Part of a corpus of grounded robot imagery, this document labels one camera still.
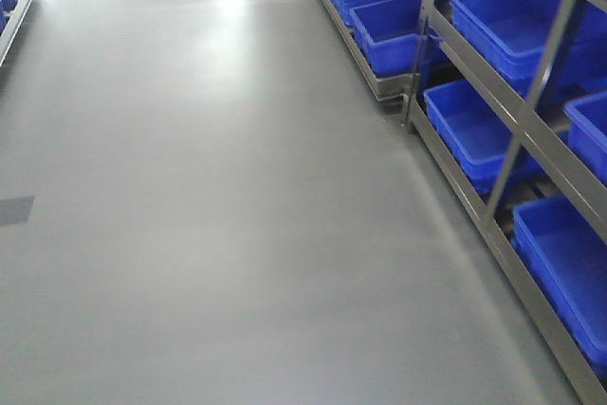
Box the blue bin lower middle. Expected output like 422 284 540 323
422 77 546 196

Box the blue bin right edge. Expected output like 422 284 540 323
564 91 606 184

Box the blue bin lower near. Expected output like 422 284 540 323
513 196 606 378

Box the grey metal shelf rack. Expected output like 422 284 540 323
321 0 606 404

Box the blue bin upper shelf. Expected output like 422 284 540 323
450 0 606 97

